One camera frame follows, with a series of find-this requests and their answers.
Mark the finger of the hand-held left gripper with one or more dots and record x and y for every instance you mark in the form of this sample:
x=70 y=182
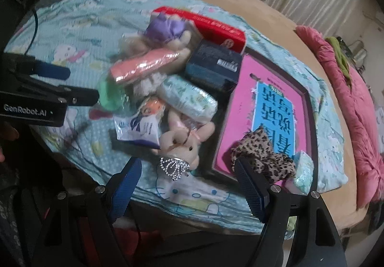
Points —
x=78 y=96
x=52 y=71

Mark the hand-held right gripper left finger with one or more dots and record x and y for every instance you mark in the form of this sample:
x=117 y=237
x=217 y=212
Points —
x=126 y=192

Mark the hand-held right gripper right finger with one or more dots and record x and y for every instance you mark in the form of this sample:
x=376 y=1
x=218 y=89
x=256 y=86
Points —
x=250 y=192

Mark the plush toy with purple dress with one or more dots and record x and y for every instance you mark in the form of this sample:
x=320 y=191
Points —
x=163 y=28

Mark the green item in clear bag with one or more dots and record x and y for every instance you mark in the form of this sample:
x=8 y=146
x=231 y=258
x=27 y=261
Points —
x=109 y=96

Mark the leopard print cloth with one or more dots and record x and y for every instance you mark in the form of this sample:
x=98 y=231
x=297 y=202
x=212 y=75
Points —
x=264 y=153

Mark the light blue cartoon blanket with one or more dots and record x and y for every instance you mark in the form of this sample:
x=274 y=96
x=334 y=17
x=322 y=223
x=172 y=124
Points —
x=75 y=30

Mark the silver bead tiara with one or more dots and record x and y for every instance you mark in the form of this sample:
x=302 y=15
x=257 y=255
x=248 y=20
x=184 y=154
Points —
x=168 y=162

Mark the small printed diaper pack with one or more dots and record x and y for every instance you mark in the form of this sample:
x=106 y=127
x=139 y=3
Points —
x=304 y=174

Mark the white and blue packet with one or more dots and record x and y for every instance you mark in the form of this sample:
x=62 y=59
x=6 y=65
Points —
x=135 y=130

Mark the white fluffy plush toy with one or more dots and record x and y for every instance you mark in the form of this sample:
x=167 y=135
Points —
x=147 y=84

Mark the beige plush rabbit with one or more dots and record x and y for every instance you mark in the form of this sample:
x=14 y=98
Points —
x=180 y=141

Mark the orange packet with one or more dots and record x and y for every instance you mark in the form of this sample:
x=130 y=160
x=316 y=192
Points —
x=151 y=108

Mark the pink picture book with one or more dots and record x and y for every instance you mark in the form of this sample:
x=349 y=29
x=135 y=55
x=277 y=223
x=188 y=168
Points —
x=240 y=111

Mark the pink quilt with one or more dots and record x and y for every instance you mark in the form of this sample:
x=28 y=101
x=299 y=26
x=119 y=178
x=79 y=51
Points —
x=354 y=123

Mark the dark blue box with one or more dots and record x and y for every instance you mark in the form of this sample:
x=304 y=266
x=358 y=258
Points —
x=210 y=66

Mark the red and white box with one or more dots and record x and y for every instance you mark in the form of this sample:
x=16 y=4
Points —
x=216 y=27

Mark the green cloth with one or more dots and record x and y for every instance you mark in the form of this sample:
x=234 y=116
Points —
x=339 y=57

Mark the tan bed mattress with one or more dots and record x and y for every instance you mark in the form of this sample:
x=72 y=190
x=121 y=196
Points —
x=270 y=15

